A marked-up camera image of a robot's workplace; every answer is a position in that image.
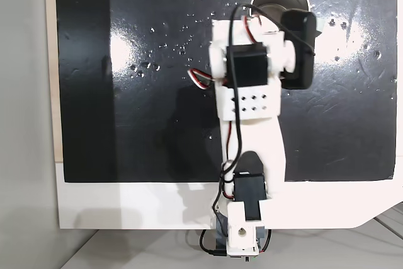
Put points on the black table mat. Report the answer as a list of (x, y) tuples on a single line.
[(157, 140)]

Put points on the black oval camera box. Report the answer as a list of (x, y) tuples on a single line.
[(299, 70)]

